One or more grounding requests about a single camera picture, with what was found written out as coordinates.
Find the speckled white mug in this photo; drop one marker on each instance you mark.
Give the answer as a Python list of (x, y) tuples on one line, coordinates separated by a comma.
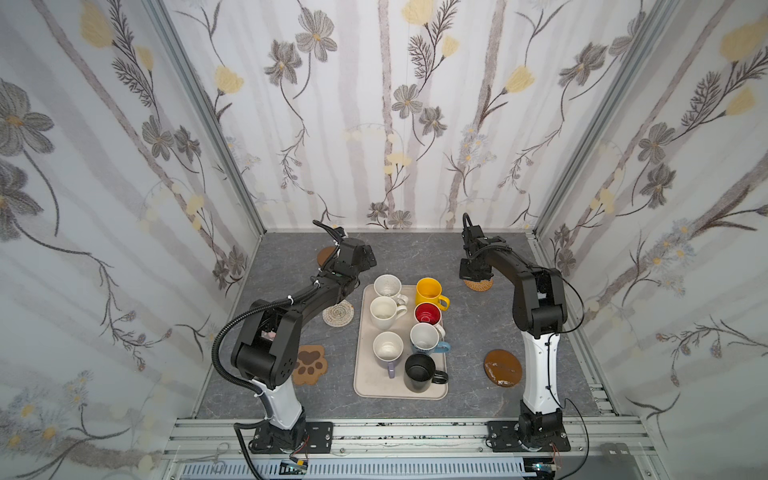
[(389, 286)]

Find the white mug purple handle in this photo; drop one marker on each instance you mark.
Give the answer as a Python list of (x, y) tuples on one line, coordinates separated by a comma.
[(388, 350)]

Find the colourful woven round coaster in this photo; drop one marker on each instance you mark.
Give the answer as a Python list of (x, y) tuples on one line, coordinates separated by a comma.
[(339, 315)]

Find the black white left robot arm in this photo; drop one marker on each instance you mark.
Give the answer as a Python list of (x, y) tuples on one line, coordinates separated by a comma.
[(265, 353)]

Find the glossy amber round coaster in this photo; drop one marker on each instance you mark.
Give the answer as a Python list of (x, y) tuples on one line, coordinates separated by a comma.
[(503, 368)]

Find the white mug blue handle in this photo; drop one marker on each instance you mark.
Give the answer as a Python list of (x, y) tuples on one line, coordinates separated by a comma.
[(428, 339)]

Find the plain white mug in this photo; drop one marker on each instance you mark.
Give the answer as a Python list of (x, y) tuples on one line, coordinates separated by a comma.
[(385, 311)]

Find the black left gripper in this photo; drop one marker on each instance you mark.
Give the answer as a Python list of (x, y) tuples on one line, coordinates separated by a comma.
[(365, 257)]

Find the beige serving tray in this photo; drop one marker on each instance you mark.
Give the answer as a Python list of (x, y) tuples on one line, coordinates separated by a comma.
[(374, 378)]

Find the white slotted cable duct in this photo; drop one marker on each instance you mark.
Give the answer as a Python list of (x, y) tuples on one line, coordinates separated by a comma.
[(393, 468)]

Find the dark wooden round coaster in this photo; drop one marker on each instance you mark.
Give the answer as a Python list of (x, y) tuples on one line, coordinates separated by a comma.
[(326, 257)]

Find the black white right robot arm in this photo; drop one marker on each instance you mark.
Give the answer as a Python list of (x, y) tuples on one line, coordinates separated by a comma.
[(539, 311)]

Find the aluminium mounting rail frame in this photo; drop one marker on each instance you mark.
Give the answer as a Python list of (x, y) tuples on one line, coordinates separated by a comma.
[(608, 447)]

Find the woven rattan round coaster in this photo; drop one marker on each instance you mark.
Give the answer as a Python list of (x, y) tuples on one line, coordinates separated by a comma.
[(479, 286)]

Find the yellow mug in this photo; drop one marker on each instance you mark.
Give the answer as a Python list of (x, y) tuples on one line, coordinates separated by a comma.
[(429, 290)]

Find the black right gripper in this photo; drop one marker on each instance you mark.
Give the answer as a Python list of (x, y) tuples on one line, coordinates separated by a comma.
[(472, 267)]

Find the black mug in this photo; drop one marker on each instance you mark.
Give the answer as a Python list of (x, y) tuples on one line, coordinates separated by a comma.
[(420, 372)]

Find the brown paw shaped coaster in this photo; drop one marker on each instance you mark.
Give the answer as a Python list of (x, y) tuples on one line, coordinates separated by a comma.
[(311, 365)]

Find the white mug red inside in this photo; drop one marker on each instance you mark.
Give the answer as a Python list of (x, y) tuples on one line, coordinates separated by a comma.
[(428, 313)]

